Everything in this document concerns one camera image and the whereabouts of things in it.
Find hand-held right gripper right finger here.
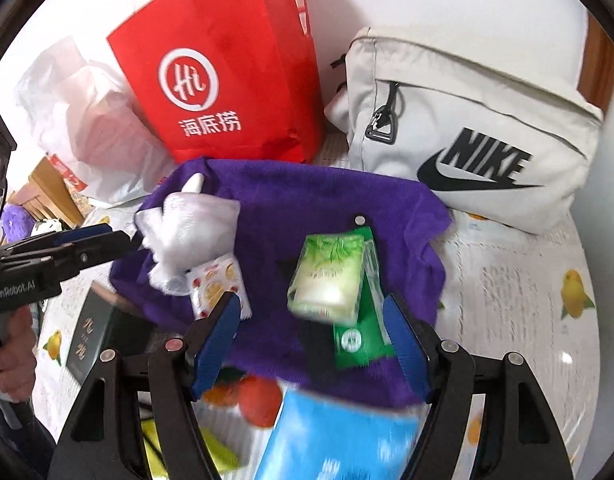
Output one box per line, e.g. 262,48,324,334
383,292,575,480

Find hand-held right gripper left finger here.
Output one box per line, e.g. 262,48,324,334
49,291,242,480

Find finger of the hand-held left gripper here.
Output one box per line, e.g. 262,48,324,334
47,231,144,275
2,224,116,256

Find green tissue packet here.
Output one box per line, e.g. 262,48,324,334
333,227,396,372

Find fruit print wipe packet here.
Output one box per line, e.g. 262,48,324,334
187,255,252,322

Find white glove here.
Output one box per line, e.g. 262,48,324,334
134,174,240,294

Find pale green tissue pack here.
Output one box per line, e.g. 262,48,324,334
287,234,366,324

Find blue tissue pack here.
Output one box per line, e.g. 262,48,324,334
254,390,422,480

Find purple towel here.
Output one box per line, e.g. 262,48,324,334
109,157,455,411

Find person's left forearm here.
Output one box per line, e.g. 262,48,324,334
0,385,58,480

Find person's left hand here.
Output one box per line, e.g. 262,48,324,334
0,304,40,402

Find purple fluffy toy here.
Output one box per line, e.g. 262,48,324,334
0,204,34,257

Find red patterned box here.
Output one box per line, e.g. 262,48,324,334
47,154,88,194

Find brown cardboard box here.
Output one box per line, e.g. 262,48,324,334
17,157,88,227

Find black box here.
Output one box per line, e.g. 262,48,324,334
66,280,156,386

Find yellow packet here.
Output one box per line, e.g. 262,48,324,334
142,417,240,480

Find fruit print bedsheet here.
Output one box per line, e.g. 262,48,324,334
37,135,608,480

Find white plastic bag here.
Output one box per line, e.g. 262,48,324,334
14,35,180,207

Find red paper bag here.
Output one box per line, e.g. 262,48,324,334
107,0,324,165

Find cream backpack with black logo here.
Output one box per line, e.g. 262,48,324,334
324,27,605,235

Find wooden headboard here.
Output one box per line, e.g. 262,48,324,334
579,10,614,117

